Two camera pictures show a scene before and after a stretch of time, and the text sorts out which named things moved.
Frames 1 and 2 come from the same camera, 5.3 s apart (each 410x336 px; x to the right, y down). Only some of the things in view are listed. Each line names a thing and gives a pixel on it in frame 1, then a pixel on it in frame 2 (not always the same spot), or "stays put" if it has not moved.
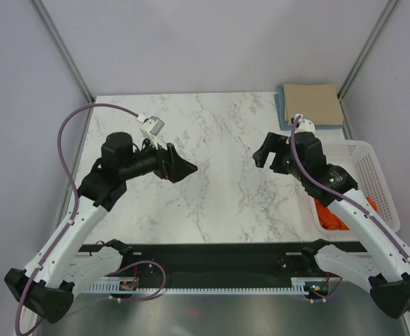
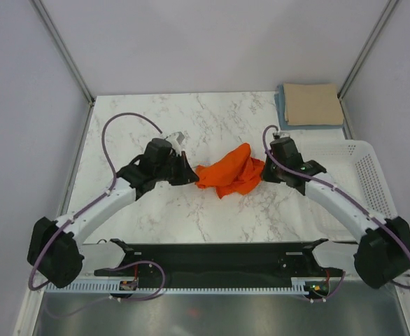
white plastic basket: x=359 y=159 stays put
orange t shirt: x=330 y=221 → x=235 y=173
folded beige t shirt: x=320 y=103 stays put
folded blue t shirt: x=280 y=98 stays put
